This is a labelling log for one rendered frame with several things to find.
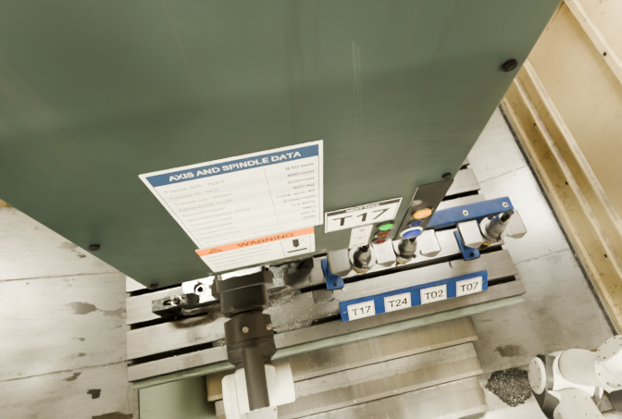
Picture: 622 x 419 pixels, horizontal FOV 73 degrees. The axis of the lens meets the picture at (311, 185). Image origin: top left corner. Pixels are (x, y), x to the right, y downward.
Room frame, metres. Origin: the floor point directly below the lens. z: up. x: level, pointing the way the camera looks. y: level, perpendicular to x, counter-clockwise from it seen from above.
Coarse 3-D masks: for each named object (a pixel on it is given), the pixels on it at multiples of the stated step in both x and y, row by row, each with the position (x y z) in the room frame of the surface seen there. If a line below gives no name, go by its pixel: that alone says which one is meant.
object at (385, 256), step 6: (390, 240) 0.33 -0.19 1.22; (372, 246) 0.32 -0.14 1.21; (378, 246) 0.31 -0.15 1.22; (384, 246) 0.31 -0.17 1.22; (390, 246) 0.31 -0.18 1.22; (378, 252) 0.30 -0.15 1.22; (384, 252) 0.30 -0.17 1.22; (390, 252) 0.30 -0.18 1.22; (378, 258) 0.28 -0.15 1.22; (384, 258) 0.28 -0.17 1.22; (390, 258) 0.28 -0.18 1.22; (396, 258) 0.28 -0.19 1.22; (378, 264) 0.27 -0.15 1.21; (384, 264) 0.27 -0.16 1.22; (390, 264) 0.27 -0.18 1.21
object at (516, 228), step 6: (516, 210) 0.39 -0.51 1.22; (516, 216) 0.37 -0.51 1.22; (510, 222) 0.36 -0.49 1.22; (516, 222) 0.36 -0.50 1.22; (522, 222) 0.35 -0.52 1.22; (510, 228) 0.34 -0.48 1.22; (516, 228) 0.34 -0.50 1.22; (522, 228) 0.34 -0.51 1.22; (510, 234) 0.33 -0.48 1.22; (516, 234) 0.32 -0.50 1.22; (522, 234) 0.32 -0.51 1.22
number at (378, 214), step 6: (372, 210) 0.21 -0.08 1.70; (378, 210) 0.21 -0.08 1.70; (384, 210) 0.21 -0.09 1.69; (390, 210) 0.21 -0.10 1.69; (354, 216) 0.20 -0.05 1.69; (360, 216) 0.21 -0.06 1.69; (366, 216) 0.21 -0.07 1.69; (372, 216) 0.21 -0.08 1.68; (378, 216) 0.21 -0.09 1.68; (384, 216) 0.21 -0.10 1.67; (390, 216) 0.21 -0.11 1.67; (354, 222) 0.20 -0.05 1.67; (360, 222) 0.21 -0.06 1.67; (366, 222) 0.21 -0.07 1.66
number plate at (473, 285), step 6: (456, 282) 0.27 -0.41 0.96; (462, 282) 0.27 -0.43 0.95; (468, 282) 0.27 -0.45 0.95; (474, 282) 0.27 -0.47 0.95; (480, 282) 0.27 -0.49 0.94; (456, 288) 0.26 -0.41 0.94; (462, 288) 0.26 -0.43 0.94; (468, 288) 0.26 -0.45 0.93; (474, 288) 0.26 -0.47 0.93; (480, 288) 0.26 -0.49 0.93; (456, 294) 0.25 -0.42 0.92; (462, 294) 0.24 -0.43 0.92
